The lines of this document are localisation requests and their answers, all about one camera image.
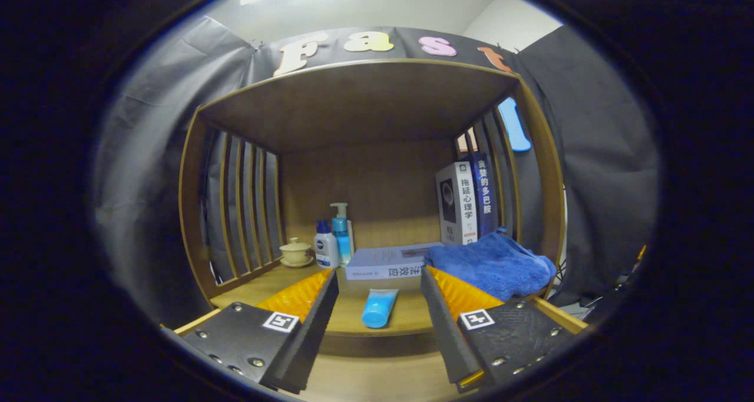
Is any wooden countertop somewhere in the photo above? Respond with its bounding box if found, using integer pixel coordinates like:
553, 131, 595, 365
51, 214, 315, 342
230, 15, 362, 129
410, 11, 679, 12
209, 261, 557, 338

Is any upright white book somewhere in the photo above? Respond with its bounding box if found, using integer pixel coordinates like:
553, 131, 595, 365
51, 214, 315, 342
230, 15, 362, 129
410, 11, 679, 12
435, 161, 478, 246

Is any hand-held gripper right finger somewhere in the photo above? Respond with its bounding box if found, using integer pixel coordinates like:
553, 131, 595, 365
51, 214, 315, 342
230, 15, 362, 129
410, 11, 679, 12
421, 265, 590, 394

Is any blue and white cosmetic tube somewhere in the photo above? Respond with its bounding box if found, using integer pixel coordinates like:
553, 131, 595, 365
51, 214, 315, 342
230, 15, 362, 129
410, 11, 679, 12
361, 289, 399, 329

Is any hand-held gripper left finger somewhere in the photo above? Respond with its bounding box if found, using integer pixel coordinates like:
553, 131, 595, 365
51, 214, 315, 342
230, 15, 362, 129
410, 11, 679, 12
162, 268, 340, 394

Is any blue folded towel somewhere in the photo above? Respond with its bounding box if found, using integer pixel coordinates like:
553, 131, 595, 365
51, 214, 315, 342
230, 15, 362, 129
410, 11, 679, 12
424, 228, 557, 302

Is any upright dark blue book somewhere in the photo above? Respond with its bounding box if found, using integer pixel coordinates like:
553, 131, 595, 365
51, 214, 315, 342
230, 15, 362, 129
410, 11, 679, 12
469, 153, 500, 238

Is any black backdrop cloth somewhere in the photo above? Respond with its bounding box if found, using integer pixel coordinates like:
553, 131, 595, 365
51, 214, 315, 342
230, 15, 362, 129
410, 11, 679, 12
94, 16, 660, 326

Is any flat white book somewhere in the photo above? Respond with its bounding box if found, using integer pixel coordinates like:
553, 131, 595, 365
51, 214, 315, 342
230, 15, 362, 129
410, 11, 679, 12
345, 243, 442, 281

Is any blue pump bottle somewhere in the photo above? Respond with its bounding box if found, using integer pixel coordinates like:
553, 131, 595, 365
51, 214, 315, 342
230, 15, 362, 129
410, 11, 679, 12
330, 202, 355, 267

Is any white bottle with blue cap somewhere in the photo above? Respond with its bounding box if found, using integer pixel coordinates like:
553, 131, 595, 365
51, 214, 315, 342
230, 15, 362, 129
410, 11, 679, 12
313, 220, 340, 269

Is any wooden cabinet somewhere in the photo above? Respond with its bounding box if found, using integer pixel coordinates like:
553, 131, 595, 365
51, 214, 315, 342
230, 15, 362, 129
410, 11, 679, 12
178, 58, 567, 344

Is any cream lidded tea cup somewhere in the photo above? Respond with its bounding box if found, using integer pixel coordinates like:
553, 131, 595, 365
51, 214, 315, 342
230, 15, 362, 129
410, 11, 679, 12
279, 238, 315, 268

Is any black equipment with orange part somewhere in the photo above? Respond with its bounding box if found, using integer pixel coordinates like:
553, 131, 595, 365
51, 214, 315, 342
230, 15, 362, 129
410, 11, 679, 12
589, 244, 649, 314

